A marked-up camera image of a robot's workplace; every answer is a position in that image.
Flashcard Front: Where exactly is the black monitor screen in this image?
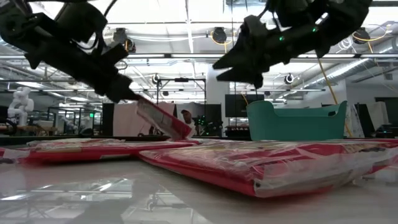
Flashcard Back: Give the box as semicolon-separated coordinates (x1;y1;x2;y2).
224;94;265;118

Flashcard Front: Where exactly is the black tall panel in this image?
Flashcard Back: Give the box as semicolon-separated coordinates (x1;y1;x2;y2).
101;102;115;137

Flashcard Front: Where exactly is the black partition panel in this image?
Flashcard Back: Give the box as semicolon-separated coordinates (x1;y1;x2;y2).
355;103;377;138

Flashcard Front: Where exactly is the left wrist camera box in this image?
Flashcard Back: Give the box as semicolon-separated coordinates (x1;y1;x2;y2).
55;2;108;44

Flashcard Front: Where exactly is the white patterned cloth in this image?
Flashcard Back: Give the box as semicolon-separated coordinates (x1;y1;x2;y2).
345;104;363;138

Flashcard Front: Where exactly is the pink curtain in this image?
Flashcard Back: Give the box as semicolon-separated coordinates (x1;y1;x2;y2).
113;101;177;137

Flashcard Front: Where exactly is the black table frame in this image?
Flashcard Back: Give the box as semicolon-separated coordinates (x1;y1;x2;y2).
0;135;249;146

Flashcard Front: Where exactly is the black frame stand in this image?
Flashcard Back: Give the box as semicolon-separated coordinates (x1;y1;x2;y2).
156;77;207;138

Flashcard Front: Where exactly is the black robot with green lights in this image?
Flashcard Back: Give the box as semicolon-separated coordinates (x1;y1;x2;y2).
195;114;223;137

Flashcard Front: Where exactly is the wooden workbench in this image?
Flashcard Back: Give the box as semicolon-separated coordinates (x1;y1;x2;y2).
0;124;58;135

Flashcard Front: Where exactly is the white humanoid robot figure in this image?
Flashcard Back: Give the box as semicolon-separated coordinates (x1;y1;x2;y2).
6;86;35;127

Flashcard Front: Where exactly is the white board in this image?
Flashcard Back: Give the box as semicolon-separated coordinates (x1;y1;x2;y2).
366;101;389;131

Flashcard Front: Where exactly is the person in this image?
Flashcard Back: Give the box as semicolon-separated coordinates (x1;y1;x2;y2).
181;108;197;137

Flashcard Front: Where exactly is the teal plastic basket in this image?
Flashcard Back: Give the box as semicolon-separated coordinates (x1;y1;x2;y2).
246;100;348;142

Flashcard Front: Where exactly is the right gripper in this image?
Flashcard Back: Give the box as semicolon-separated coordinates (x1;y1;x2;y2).
213;15;324;90

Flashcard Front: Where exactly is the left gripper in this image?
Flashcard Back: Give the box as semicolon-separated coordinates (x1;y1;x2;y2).
26;37;142;103

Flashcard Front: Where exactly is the dark screen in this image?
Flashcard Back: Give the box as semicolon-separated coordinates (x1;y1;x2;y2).
374;96;398;125

